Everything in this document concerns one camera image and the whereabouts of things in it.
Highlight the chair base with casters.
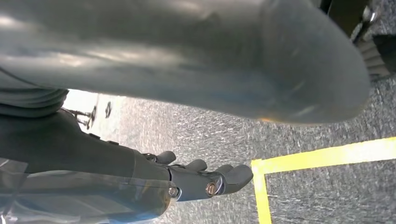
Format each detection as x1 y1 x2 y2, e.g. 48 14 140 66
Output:
62 101 113 131

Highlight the grey robot body shell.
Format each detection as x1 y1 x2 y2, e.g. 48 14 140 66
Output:
0 0 372 125

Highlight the yellow floor tape rectangle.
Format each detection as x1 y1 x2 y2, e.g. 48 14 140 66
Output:
250 137 396 224

